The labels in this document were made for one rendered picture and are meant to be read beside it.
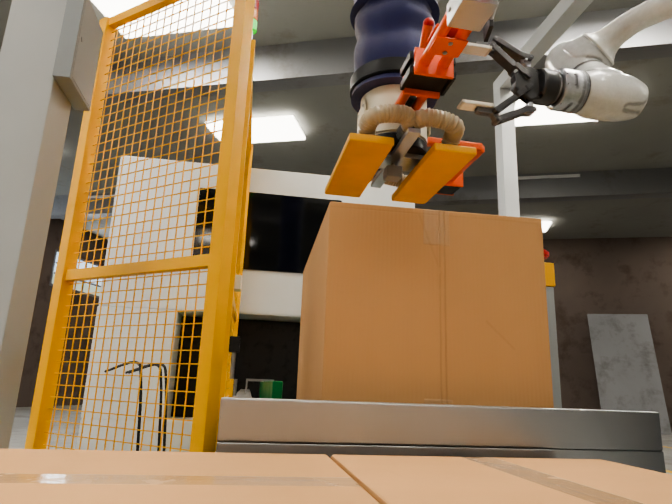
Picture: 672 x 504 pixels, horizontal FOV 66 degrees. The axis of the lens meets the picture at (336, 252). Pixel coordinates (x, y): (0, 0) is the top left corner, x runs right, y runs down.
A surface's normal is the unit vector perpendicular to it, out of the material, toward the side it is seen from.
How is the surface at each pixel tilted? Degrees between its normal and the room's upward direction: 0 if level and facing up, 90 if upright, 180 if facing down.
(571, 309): 90
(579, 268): 90
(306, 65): 90
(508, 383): 90
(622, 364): 77
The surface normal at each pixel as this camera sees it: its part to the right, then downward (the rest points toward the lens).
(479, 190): -0.21, -0.25
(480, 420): 0.16, -0.24
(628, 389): -0.19, -0.47
